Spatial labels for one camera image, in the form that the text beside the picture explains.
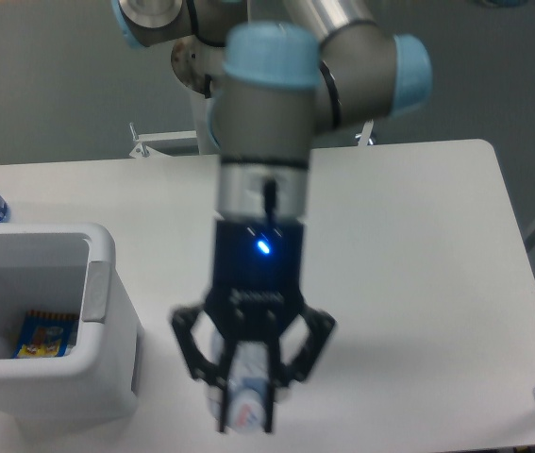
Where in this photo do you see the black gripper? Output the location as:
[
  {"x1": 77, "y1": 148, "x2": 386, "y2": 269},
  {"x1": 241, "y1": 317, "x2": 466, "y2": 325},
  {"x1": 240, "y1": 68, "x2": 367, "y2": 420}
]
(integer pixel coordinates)
[{"x1": 171, "y1": 177, "x2": 336, "y2": 433}]

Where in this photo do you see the crushed clear plastic bottle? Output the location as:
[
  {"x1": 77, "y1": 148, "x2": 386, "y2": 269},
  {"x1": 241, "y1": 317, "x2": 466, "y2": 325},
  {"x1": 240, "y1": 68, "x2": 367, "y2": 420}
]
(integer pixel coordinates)
[{"x1": 207, "y1": 329, "x2": 268, "y2": 434}]

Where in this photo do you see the blue snack wrapper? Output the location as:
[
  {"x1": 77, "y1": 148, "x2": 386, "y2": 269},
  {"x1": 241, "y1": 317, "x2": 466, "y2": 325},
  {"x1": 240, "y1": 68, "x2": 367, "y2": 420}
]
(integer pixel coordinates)
[{"x1": 11, "y1": 310, "x2": 79, "y2": 359}]

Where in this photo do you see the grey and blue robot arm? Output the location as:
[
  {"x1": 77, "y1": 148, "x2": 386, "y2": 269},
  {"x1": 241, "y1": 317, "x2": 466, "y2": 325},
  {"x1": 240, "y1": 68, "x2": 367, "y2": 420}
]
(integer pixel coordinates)
[{"x1": 112, "y1": 1, "x2": 433, "y2": 432}]

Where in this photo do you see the white trash can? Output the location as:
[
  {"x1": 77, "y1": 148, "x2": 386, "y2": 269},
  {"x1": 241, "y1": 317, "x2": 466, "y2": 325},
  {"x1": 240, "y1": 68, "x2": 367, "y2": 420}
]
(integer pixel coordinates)
[{"x1": 0, "y1": 224, "x2": 143, "y2": 419}]

